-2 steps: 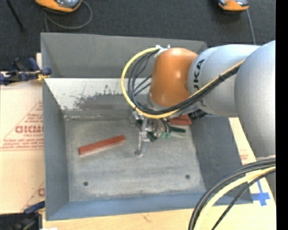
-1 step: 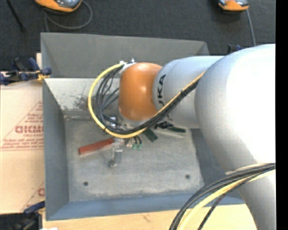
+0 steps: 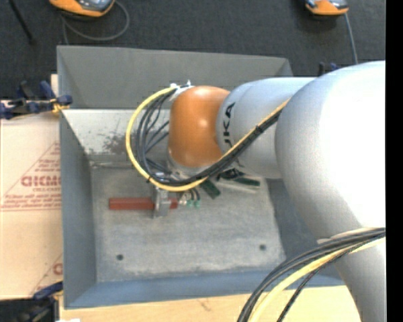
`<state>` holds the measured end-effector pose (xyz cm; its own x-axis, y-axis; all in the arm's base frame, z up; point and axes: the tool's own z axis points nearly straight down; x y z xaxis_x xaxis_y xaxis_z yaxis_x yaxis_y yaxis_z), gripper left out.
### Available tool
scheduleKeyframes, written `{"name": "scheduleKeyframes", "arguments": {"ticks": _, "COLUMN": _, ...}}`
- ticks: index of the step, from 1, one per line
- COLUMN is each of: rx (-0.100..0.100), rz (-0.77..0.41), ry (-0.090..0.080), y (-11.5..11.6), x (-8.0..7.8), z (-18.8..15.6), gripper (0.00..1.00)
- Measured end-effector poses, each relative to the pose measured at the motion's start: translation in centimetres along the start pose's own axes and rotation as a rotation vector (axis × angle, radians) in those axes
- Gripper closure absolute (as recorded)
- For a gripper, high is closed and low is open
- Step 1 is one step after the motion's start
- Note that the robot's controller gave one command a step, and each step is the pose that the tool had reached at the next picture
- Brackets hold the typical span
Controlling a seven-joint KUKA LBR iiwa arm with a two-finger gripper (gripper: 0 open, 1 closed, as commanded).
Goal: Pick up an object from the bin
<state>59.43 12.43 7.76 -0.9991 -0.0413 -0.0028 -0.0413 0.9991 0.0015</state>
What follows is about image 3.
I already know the red-brown block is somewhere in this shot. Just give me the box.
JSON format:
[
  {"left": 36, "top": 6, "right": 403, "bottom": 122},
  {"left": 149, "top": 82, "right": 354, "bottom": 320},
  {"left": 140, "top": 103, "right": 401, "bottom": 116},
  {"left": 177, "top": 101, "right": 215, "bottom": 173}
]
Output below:
[{"left": 108, "top": 197, "right": 179, "bottom": 211}]

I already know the grey metal bin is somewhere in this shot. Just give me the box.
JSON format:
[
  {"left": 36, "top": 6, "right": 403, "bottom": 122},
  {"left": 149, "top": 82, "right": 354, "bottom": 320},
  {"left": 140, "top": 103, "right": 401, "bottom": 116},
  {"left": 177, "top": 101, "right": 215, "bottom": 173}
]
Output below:
[{"left": 56, "top": 45, "right": 346, "bottom": 310}]

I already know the dark green flat block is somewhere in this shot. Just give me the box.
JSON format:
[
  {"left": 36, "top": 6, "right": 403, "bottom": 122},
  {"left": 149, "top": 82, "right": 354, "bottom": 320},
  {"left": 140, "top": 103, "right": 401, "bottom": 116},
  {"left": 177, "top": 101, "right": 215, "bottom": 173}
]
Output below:
[{"left": 200, "top": 178, "right": 222, "bottom": 200}]

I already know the brown cardboard board red print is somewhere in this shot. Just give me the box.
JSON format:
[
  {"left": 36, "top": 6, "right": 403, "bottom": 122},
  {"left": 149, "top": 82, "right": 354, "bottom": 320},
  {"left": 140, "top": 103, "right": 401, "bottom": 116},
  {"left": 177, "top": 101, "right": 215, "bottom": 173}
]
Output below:
[{"left": 0, "top": 73, "right": 64, "bottom": 302}]

